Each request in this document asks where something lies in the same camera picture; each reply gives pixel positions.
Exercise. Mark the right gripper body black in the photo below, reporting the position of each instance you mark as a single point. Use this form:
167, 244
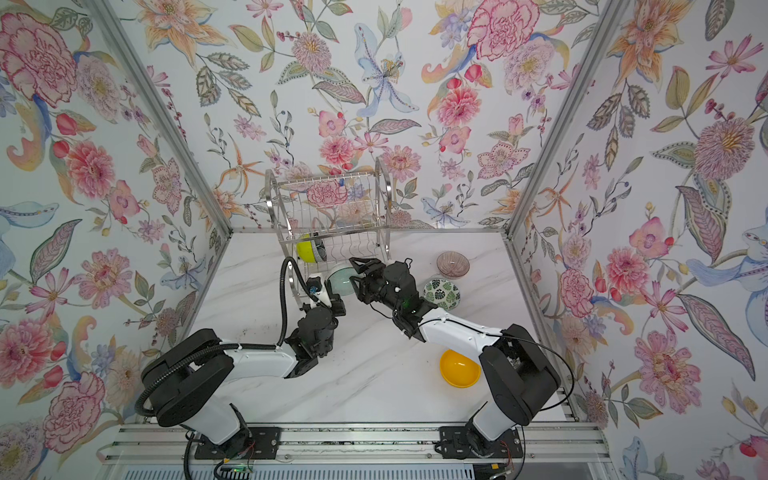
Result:
378, 287

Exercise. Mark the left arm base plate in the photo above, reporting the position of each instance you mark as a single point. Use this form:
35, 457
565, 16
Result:
260, 443

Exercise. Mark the pale teal glass bowl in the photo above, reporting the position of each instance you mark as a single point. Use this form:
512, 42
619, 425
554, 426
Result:
340, 280

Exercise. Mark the steel wire dish rack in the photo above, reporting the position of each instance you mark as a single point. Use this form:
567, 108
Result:
349, 212

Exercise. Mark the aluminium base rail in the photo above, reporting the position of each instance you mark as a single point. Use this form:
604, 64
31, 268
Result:
410, 442

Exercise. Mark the yellow bowl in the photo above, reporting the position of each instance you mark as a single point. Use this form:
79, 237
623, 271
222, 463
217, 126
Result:
459, 371

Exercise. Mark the lime green bowl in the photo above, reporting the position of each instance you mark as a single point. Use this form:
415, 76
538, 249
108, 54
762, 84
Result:
306, 250

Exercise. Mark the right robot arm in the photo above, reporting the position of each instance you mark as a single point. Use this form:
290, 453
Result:
520, 377

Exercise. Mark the dark blue patterned bowl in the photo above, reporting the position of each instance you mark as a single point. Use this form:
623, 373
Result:
319, 250

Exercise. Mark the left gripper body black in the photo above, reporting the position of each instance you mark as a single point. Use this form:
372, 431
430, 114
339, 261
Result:
331, 322

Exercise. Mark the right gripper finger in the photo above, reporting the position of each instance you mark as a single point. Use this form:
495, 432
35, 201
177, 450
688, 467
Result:
363, 289
367, 267

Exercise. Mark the green leaf pattern bowl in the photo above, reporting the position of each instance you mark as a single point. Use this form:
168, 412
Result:
442, 292

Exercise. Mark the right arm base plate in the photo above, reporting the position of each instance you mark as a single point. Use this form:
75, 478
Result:
460, 443

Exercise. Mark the pink striped bowl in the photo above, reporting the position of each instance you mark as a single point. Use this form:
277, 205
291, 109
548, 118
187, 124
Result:
453, 264

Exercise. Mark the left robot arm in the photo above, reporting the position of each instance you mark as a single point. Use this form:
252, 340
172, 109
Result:
180, 388

